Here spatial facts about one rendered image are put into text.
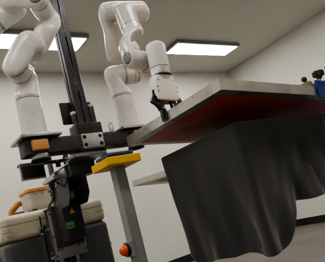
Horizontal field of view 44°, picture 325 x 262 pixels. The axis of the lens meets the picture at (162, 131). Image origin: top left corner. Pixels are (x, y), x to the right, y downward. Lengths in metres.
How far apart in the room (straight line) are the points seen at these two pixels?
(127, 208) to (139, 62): 0.54
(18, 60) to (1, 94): 3.86
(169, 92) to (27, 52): 0.56
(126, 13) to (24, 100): 0.53
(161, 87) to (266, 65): 5.78
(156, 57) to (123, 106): 0.41
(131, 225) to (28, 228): 0.80
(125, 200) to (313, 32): 5.60
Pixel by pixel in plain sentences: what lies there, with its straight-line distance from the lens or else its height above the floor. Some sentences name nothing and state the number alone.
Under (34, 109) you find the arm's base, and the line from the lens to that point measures 1.61.
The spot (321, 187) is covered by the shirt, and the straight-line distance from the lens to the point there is 1.54.
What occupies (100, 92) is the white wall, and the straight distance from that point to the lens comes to 5.95.
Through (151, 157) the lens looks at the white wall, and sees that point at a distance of 6.00.
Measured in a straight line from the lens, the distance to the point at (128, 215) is 1.36.
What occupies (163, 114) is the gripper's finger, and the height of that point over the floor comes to 1.06.
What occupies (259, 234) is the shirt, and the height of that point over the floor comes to 0.59.
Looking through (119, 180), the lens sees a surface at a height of 0.88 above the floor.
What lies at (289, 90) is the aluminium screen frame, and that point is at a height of 1.02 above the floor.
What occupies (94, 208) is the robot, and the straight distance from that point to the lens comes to 2.20.
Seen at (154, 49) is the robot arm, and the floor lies 1.31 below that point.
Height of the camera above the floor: 0.72
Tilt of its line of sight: 12 degrees up
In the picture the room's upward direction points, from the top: 15 degrees counter-clockwise
